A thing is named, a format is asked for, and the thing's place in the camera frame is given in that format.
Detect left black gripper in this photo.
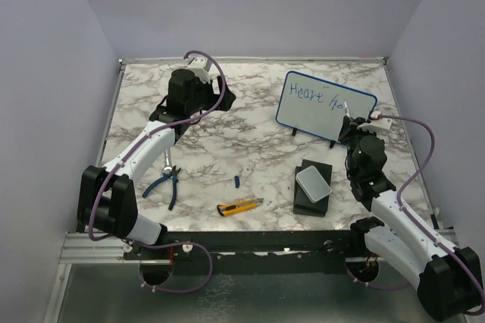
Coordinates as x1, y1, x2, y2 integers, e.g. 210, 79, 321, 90
186, 75, 235, 114

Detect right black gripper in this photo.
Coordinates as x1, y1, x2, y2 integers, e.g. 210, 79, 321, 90
339, 115, 379, 176

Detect blue whiteboard marker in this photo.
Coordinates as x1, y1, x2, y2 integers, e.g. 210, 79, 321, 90
343, 101, 351, 118

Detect blue framed whiteboard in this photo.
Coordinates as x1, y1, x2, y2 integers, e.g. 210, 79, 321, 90
275, 71, 378, 143

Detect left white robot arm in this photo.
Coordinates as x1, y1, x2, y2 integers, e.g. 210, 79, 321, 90
77, 69, 236, 259

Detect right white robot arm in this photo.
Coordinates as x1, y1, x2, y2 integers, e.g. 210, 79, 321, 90
338, 112, 484, 321

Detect grey white eraser case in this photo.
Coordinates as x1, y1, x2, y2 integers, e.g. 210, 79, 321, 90
296, 165, 332, 204

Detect silver wrench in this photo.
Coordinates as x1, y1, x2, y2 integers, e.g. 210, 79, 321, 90
162, 149, 173, 175

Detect black box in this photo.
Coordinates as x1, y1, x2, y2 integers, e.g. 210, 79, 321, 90
293, 159, 333, 217

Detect yellow utility knife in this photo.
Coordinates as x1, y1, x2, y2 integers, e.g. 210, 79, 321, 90
217, 198, 264, 217

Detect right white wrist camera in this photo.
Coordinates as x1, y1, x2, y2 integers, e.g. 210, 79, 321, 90
357, 111, 393, 134

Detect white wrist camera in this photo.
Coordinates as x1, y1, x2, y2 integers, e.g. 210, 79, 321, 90
186, 56, 212, 83
357, 111, 393, 134

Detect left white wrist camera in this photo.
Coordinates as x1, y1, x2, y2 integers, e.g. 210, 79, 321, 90
186, 56, 212, 83

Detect blue handled pliers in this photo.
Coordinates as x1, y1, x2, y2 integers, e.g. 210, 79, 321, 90
142, 165, 181, 211

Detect black mounting base rail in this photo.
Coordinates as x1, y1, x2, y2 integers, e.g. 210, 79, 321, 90
124, 228, 380, 277

